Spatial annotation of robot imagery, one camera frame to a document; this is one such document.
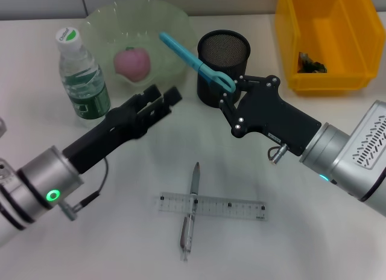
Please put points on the yellow plastic bin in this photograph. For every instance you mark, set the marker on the yellow plastic bin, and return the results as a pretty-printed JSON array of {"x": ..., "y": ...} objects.
[{"x": 331, "y": 35}]

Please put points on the pink toy peach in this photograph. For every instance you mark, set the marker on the pink toy peach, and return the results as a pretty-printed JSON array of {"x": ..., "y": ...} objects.
[{"x": 132, "y": 65}]

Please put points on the grey clear pen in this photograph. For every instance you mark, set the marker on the grey clear pen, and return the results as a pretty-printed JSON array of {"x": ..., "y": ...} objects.
[{"x": 195, "y": 183}]

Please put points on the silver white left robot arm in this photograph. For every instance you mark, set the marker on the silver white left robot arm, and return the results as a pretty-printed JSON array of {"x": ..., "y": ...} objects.
[{"x": 39, "y": 183}]

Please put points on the translucent green fruit bowl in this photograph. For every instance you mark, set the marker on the translucent green fruit bowl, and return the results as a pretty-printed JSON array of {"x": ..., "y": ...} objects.
[{"x": 169, "y": 29}]

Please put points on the clear plastic ruler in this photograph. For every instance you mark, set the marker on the clear plastic ruler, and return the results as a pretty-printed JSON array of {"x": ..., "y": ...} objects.
[{"x": 229, "y": 206}]

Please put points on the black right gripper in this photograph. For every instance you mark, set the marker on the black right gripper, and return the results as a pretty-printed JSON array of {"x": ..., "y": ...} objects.
[{"x": 271, "y": 114}]

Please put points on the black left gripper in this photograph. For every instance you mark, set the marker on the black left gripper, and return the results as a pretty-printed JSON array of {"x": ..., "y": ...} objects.
[{"x": 105, "y": 135}]

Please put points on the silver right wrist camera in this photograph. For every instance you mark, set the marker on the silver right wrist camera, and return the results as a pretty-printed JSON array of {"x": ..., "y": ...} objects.
[{"x": 368, "y": 147}]

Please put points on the clear green-label water bottle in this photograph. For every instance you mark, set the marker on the clear green-label water bottle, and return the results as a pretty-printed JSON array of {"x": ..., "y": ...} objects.
[{"x": 87, "y": 90}]

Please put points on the black mesh pen holder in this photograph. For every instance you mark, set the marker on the black mesh pen holder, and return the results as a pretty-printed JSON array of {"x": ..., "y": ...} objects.
[{"x": 223, "y": 50}]

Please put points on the blue scissors with cover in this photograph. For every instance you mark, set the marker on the blue scissors with cover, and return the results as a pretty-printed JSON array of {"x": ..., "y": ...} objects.
[{"x": 187, "y": 55}]

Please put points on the green plastic wrapper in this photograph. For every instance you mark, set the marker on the green plastic wrapper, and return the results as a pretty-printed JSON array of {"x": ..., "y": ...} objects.
[{"x": 312, "y": 67}]

